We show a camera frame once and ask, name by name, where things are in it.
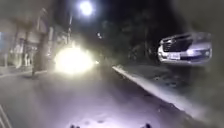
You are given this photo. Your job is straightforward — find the pale kerb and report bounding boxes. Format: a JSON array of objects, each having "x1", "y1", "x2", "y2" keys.
[{"x1": 111, "y1": 64, "x2": 224, "y2": 126}]

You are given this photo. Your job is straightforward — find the white car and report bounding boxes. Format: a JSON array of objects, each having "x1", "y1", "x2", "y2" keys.
[{"x1": 156, "y1": 31, "x2": 213, "y2": 65}]

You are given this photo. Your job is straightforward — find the grey concrete road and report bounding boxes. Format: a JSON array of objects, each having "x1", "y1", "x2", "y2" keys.
[{"x1": 0, "y1": 64, "x2": 214, "y2": 128}]

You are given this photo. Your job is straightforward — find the street lamp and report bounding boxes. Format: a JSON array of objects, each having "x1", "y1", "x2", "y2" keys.
[{"x1": 66, "y1": 0, "x2": 95, "y2": 46}]

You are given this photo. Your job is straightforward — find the pale building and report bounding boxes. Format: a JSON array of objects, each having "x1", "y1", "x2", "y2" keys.
[{"x1": 0, "y1": 6, "x2": 68, "y2": 69}]

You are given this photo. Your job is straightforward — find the vehicle with bright headlights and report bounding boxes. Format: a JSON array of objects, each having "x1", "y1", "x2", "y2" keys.
[{"x1": 53, "y1": 44, "x2": 96, "y2": 76}]

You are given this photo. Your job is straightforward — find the raised grey pavement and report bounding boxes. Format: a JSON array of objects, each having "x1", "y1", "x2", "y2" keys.
[{"x1": 0, "y1": 65, "x2": 49, "y2": 80}]

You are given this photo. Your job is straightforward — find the dark pole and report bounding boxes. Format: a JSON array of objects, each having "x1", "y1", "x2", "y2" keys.
[{"x1": 32, "y1": 28, "x2": 51, "y2": 77}]

